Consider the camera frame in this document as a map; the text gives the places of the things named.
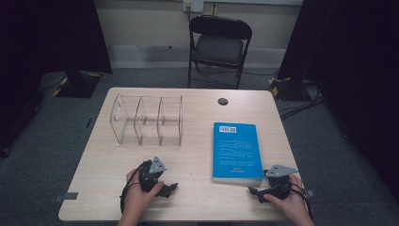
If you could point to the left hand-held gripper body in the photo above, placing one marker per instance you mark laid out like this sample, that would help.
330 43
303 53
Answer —
147 179

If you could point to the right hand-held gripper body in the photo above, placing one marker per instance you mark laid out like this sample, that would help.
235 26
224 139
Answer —
279 186

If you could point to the blue book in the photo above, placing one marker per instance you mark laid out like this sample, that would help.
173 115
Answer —
236 150

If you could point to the clear acrylic book rack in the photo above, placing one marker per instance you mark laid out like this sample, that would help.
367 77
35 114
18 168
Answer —
169 125

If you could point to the person's right hand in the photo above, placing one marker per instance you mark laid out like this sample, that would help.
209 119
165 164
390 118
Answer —
295 204

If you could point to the person's left hand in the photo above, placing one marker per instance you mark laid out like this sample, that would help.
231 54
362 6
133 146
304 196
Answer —
135 201

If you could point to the small black floor tape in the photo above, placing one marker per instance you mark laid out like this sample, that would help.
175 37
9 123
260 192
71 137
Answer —
89 122

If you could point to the grey floor tape strip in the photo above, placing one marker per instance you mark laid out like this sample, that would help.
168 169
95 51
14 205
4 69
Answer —
66 196

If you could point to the black stand base striped tape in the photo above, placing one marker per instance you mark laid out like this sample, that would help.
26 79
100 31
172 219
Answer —
288 89
78 84

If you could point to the black curtain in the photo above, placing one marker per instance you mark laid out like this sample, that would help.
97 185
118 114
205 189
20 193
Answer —
354 62
47 40

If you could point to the black folding chair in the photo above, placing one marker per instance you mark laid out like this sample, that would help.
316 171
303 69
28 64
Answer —
219 47

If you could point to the white wall socket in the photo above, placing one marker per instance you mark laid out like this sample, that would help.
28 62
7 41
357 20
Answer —
197 5

